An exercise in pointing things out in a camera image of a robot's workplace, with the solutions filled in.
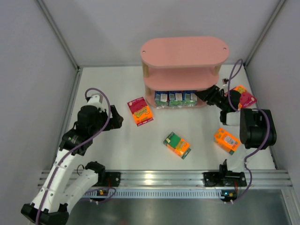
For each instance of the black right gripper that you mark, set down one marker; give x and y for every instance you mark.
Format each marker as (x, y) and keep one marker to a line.
(213, 96)

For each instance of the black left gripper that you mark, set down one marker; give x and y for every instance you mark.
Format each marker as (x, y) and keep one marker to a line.
(113, 118)

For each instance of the pink orange sponge pack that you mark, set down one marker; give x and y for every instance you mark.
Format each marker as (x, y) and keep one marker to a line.
(246, 98)
(140, 110)

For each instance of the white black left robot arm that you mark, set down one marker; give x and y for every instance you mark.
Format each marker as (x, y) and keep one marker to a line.
(56, 199)

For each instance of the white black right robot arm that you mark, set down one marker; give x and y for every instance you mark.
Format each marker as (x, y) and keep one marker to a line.
(257, 132)

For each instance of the pink three-tier shelf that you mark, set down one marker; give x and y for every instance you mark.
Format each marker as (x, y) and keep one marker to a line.
(181, 63)

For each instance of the green orange sponge pack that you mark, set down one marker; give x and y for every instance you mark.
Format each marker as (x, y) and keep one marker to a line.
(177, 145)

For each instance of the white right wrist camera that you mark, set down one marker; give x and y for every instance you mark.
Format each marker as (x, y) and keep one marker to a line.
(230, 118)

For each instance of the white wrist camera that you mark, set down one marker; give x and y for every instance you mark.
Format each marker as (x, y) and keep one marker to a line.
(95, 100)
(230, 118)

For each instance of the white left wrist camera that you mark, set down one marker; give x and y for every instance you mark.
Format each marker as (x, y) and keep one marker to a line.
(95, 100)

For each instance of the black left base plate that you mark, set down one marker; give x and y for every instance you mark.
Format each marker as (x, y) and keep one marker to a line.
(112, 179)

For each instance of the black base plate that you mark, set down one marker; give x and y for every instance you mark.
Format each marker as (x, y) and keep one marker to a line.
(112, 179)
(228, 179)

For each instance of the aluminium mounting rail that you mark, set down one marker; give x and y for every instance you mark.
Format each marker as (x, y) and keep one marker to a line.
(182, 184)

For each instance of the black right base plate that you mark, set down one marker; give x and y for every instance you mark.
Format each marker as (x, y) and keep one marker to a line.
(228, 179)

